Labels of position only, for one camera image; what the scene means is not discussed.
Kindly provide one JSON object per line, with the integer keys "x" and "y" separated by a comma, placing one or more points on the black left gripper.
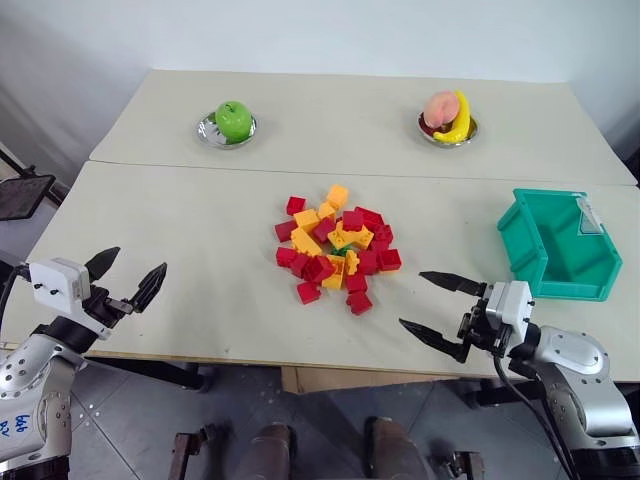
{"x": 102, "y": 306}

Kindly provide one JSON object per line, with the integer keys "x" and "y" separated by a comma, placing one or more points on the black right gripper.
{"x": 480, "y": 327}

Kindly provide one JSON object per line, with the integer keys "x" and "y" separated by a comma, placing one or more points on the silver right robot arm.
{"x": 575, "y": 370}

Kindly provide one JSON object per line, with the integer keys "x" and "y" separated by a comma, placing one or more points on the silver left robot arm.
{"x": 22, "y": 370}

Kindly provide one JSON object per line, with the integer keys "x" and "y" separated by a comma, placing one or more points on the red toy block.
{"x": 319, "y": 268}
{"x": 389, "y": 260}
{"x": 356, "y": 283}
{"x": 359, "y": 302}
{"x": 384, "y": 233}
{"x": 295, "y": 205}
{"x": 352, "y": 220}
{"x": 285, "y": 231}
{"x": 299, "y": 264}
{"x": 371, "y": 215}
{"x": 308, "y": 292}
{"x": 367, "y": 262}
{"x": 324, "y": 230}
{"x": 285, "y": 256}
{"x": 380, "y": 245}

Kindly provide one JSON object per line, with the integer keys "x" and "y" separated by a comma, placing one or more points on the black table base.
{"x": 505, "y": 392}
{"x": 150, "y": 372}

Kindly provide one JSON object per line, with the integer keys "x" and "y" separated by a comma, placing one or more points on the green plastic building brick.
{"x": 339, "y": 249}

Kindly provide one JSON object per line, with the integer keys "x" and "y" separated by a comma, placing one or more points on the green plastic bin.
{"x": 560, "y": 260}

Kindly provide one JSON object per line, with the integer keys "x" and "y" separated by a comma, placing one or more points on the black mesh tray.
{"x": 22, "y": 195}

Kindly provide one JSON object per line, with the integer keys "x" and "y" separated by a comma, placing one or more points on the brown rounded shape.
{"x": 395, "y": 450}
{"x": 267, "y": 452}

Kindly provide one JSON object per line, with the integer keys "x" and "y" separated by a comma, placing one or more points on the metal bowl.
{"x": 205, "y": 133}
{"x": 473, "y": 132}

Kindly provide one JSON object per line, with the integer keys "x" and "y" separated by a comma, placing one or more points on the clear label card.
{"x": 589, "y": 217}

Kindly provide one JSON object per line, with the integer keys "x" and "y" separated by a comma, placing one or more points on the green apple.
{"x": 233, "y": 119}

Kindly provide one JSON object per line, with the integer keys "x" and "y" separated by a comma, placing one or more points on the yellow banana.
{"x": 462, "y": 121}

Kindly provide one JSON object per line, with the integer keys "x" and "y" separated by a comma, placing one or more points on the pink peach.
{"x": 440, "y": 107}

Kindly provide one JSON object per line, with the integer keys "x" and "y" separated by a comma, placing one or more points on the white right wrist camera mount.
{"x": 510, "y": 306}

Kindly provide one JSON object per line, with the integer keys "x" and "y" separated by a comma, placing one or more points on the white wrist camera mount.
{"x": 52, "y": 282}
{"x": 510, "y": 306}

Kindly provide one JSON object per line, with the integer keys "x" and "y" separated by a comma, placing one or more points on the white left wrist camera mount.
{"x": 52, "y": 282}

